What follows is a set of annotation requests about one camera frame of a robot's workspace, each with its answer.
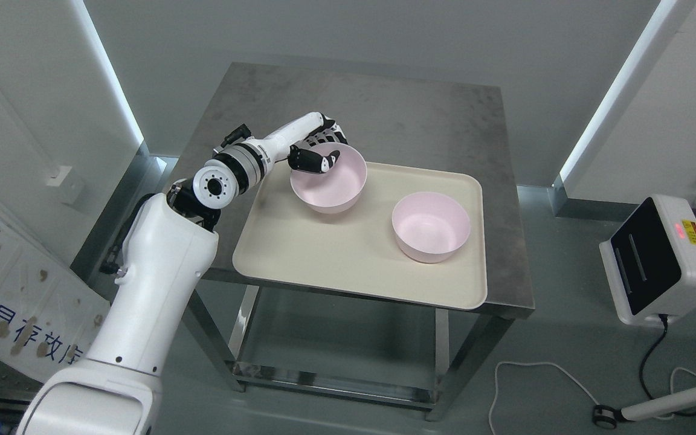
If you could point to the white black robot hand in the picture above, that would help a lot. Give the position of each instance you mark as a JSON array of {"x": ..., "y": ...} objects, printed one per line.
[{"x": 296, "y": 143}]

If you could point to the pink bowl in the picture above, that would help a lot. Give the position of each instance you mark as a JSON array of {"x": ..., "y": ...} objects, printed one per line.
[
  {"x": 429, "y": 227},
  {"x": 337, "y": 190}
]

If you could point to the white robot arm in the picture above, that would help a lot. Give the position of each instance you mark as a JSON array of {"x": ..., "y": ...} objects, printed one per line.
[{"x": 116, "y": 387}]

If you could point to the stainless steel table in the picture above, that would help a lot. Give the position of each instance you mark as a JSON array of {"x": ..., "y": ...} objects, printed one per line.
[{"x": 448, "y": 127}]

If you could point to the beige plastic tray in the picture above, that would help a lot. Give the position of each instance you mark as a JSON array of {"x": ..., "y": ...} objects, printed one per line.
[{"x": 356, "y": 251}]

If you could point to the white signboard with blue text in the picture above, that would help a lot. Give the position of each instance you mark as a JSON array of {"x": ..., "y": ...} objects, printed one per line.
[{"x": 48, "y": 316}]

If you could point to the white black box device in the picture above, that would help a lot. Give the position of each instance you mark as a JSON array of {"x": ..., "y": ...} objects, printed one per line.
[{"x": 650, "y": 263}]

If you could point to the white stand leg with caster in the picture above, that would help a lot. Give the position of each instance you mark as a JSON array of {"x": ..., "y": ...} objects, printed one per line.
[{"x": 608, "y": 418}]

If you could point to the white wall switch box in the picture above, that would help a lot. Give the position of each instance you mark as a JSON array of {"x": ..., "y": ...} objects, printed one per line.
[{"x": 67, "y": 186}]

